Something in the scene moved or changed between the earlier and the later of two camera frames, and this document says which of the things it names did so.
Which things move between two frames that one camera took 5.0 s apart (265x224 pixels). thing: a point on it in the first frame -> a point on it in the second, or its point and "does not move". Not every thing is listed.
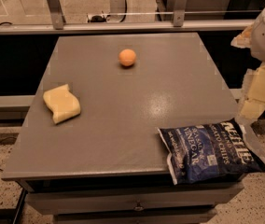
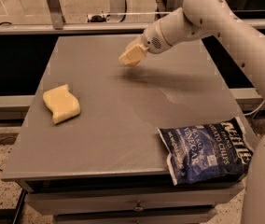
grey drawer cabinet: [108, 164] does not move
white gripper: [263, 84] -> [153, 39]
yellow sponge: [62, 103] does not move
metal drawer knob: [138, 207] does not move
